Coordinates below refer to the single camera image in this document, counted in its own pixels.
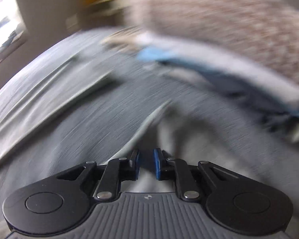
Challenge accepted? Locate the light grey sweatshirt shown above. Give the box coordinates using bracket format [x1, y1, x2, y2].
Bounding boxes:
[113, 102, 244, 193]

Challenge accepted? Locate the grey bed sheet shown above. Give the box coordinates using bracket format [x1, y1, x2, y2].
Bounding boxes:
[0, 29, 299, 238]

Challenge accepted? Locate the light blue garment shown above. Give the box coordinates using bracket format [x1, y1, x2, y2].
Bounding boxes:
[138, 47, 299, 118]

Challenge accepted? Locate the speckled beige knit garment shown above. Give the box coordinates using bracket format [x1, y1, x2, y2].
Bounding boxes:
[105, 0, 299, 85]

